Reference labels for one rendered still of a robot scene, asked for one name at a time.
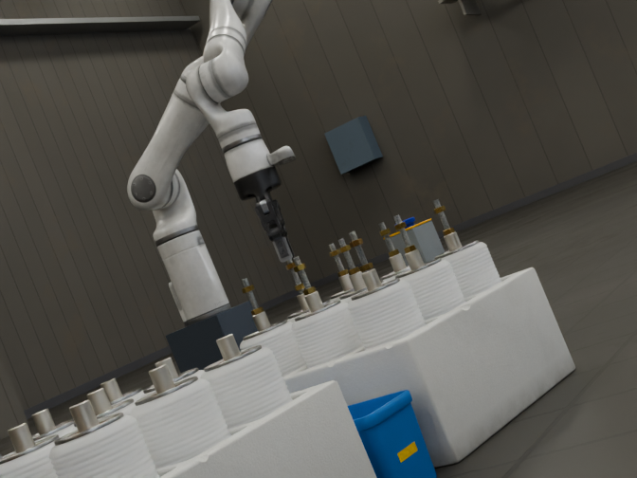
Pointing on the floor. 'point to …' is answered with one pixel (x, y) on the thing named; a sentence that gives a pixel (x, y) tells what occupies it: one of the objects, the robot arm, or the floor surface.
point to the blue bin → (392, 436)
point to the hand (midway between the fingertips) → (285, 252)
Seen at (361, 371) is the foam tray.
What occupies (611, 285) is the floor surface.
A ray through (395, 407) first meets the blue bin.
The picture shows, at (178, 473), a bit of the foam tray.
